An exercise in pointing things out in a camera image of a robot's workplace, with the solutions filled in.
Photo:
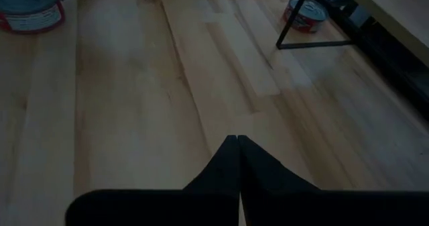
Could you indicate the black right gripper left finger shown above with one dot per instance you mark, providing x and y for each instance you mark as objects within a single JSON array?
[{"x": 201, "y": 209}]

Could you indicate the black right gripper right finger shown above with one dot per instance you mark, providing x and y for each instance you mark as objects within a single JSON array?
[{"x": 291, "y": 209}]

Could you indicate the red label seafood can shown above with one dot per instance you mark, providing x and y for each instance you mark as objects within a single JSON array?
[
  {"x": 30, "y": 21},
  {"x": 311, "y": 16}
]

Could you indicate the wooden shelf with black legs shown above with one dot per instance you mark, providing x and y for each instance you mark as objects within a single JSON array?
[{"x": 395, "y": 18}]

